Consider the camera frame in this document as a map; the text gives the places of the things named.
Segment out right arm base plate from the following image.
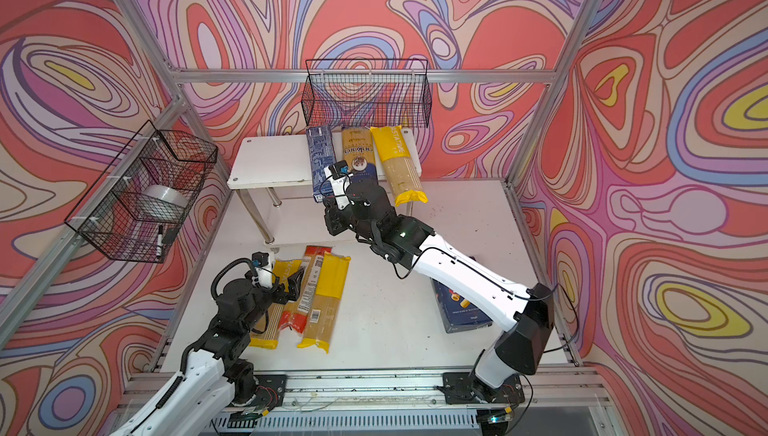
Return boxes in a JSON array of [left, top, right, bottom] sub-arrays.
[[436, 372, 525, 407]]

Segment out black wire basket back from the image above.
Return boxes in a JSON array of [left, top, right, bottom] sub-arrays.
[[301, 58, 432, 128]]

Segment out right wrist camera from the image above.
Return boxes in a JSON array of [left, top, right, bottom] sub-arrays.
[[324, 160, 350, 210]]

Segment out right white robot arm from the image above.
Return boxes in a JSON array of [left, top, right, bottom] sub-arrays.
[[323, 175, 556, 394]]

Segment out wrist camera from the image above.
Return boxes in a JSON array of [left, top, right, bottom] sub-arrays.
[[251, 251, 276, 289], [324, 160, 350, 210]]

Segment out black marker pen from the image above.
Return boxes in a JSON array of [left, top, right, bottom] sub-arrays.
[[155, 224, 164, 261]]

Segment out silver tape roll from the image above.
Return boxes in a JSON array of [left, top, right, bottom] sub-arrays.
[[143, 184, 188, 207]]

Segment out blue spaghetti box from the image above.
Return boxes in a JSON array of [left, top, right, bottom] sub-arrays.
[[306, 126, 337, 203]]

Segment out blue Barilla pasta box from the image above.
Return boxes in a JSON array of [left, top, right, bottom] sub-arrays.
[[431, 279, 493, 334]]

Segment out dark blue spaghetti bag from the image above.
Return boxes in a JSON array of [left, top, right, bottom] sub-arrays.
[[341, 127, 378, 180]]

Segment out white shelf with metal legs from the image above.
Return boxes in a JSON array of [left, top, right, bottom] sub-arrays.
[[226, 128, 422, 242]]

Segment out yellow spaghetti bag long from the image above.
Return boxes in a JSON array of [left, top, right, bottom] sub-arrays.
[[297, 253, 351, 353]]

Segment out black wire basket left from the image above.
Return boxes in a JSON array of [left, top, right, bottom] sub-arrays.
[[65, 122, 218, 263]]

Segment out red spaghetti bag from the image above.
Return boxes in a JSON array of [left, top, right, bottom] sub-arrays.
[[278, 245, 332, 334]]

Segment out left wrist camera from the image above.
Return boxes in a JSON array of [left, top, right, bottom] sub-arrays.
[[251, 251, 276, 289]]

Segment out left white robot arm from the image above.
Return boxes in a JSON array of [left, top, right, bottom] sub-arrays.
[[112, 260, 304, 435]]

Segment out black wire basket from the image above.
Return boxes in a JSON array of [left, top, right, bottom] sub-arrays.
[[301, 58, 432, 128], [65, 122, 218, 263]]

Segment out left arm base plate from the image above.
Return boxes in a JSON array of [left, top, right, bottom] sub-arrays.
[[232, 374, 288, 410]]

